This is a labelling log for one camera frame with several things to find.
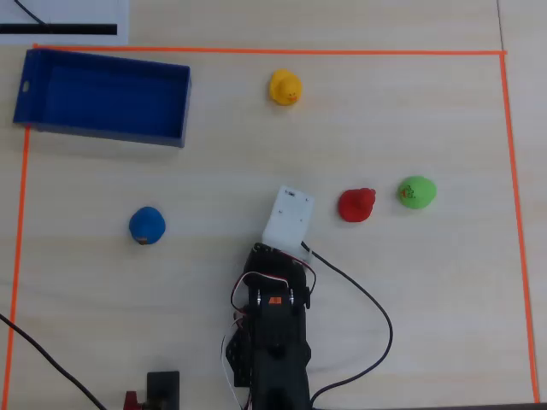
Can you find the red rubber duck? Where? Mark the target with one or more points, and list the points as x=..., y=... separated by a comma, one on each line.
x=354, y=206

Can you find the orange tape strip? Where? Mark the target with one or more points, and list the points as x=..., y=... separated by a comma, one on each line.
x=18, y=256
x=273, y=51
x=518, y=222

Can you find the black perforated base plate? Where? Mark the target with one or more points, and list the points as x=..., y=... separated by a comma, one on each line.
x=238, y=359

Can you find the black table clamp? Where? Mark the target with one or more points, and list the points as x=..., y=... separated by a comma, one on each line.
x=163, y=388

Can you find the blue rubber duck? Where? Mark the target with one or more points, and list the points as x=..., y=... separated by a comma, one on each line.
x=146, y=224

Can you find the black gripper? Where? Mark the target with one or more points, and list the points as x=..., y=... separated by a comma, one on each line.
x=268, y=260

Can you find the yellow rubber duck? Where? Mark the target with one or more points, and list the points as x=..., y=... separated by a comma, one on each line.
x=284, y=87

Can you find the green rubber duck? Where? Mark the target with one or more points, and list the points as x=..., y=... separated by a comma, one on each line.
x=418, y=193

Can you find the blue plastic box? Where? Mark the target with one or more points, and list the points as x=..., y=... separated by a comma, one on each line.
x=107, y=98

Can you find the white paper sheet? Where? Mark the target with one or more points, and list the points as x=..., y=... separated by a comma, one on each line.
x=85, y=10

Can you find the white camera box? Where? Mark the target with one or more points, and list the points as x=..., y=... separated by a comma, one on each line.
x=288, y=215

